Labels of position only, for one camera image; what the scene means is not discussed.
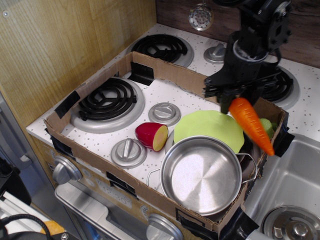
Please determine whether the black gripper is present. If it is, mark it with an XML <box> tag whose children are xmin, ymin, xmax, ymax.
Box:
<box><xmin>203</xmin><ymin>31</ymin><xmax>281</xmax><ymax>114</ymax></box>

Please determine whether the orange toy carrot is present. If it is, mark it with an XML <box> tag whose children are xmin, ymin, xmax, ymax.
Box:
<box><xmin>228</xmin><ymin>97</ymin><xmax>275</xmax><ymax>156</ymax></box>

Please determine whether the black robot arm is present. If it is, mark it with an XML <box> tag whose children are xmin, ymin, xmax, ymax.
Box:
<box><xmin>203</xmin><ymin>0</ymin><xmax>292</xmax><ymax>114</ymax></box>

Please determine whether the light green plastic plate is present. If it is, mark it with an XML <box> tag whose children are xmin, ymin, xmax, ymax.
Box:
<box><xmin>173</xmin><ymin>110</ymin><xmax>245</xmax><ymax>153</ymax></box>

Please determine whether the back right black burner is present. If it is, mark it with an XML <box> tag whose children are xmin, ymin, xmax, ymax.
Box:
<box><xmin>261</xmin><ymin>66</ymin><xmax>301</xmax><ymax>111</ymax></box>

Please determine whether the green toy lettuce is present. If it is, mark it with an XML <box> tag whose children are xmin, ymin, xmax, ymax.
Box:
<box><xmin>259</xmin><ymin>118</ymin><xmax>278</xmax><ymax>139</ymax></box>

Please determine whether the silver stovetop knob back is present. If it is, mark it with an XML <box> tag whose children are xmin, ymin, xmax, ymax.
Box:
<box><xmin>203</xmin><ymin>43</ymin><xmax>226</xmax><ymax>64</ymax></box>

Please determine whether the silver stovetop knob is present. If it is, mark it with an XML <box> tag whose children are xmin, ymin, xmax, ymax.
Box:
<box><xmin>203</xmin><ymin>43</ymin><xmax>226</xmax><ymax>64</ymax></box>
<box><xmin>148</xmin><ymin>102</ymin><xmax>181</xmax><ymax>127</ymax></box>
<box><xmin>110</xmin><ymin>138</ymin><xmax>147</xmax><ymax>169</ymax></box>

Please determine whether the silver stovetop knob upper centre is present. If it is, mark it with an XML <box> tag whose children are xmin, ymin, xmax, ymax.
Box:
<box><xmin>148</xmin><ymin>102</ymin><xmax>181</xmax><ymax>127</ymax></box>

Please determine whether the back left black burner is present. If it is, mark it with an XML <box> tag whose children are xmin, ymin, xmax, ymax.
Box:
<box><xmin>126</xmin><ymin>34</ymin><xmax>195</xmax><ymax>68</ymax></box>

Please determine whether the hanging metal strainer ladle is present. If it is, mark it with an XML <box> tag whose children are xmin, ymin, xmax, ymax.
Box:
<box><xmin>188</xmin><ymin>0</ymin><xmax>214</xmax><ymax>32</ymax></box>

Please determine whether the stainless steel pot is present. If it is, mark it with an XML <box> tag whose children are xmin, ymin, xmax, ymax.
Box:
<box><xmin>157</xmin><ymin>135</ymin><xmax>258</xmax><ymax>216</ymax></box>

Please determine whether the red toy fruit half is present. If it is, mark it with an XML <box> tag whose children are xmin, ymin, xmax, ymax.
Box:
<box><xmin>135</xmin><ymin>122</ymin><xmax>169</xmax><ymax>152</ymax></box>

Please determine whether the silver sink basin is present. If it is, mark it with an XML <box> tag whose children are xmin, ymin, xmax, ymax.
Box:
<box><xmin>244</xmin><ymin>134</ymin><xmax>320</xmax><ymax>240</ymax></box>

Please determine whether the brown cardboard fence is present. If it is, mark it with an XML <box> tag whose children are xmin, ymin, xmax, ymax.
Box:
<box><xmin>43</xmin><ymin>51</ymin><xmax>296</xmax><ymax>238</ymax></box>

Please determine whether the front left black burner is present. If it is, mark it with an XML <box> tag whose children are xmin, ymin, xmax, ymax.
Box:
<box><xmin>70</xmin><ymin>77</ymin><xmax>145</xmax><ymax>134</ymax></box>

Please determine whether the silver stovetop knob lower centre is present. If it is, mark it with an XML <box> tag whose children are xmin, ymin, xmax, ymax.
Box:
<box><xmin>110</xmin><ymin>138</ymin><xmax>147</xmax><ymax>169</ymax></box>

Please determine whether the silver sink drain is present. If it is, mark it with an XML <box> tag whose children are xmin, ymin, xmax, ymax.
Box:
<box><xmin>261</xmin><ymin>205</ymin><xmax>320</xmax><ymax>240</ymax></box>

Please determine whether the silver oven knob right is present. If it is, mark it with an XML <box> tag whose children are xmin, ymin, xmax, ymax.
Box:
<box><xmin>146</xmin><ymin>213</ymin><xmax>184</xmax><ymax>240</ymax></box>

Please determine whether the silver oven knob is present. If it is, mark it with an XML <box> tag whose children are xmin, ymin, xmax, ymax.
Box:
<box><xmin>52</xmin><ymin>155</ymin><xmax>83</xmax><ymax>185</ymax></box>
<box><xmin>146</xmin><ymin>213</ymin><xmax>184</xmax><ymax>240</ymax></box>

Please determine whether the silver oven knob left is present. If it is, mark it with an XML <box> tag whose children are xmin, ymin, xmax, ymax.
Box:
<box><xmin>52</xmin><ymin>155</ymin><xmax>83</xmax><ymax>185</ymax></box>

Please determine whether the orange object lower left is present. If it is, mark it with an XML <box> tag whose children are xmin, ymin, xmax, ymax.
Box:
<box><xmin>44</xmin><ymin>220</ymin><xmax>65</xmax><ymax>236</ymax></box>

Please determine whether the silver oven door handle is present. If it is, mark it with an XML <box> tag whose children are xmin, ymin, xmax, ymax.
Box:
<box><xmin>55</xmin><ymin>183</ymin><xmax>147</xmax><ymax>240</ymax></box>

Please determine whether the black cable lower left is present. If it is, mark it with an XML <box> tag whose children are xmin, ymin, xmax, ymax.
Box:
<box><xmin>0</xmin><ymin>213</ymin><xmax>52</xmax><ymax>240</ymax></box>

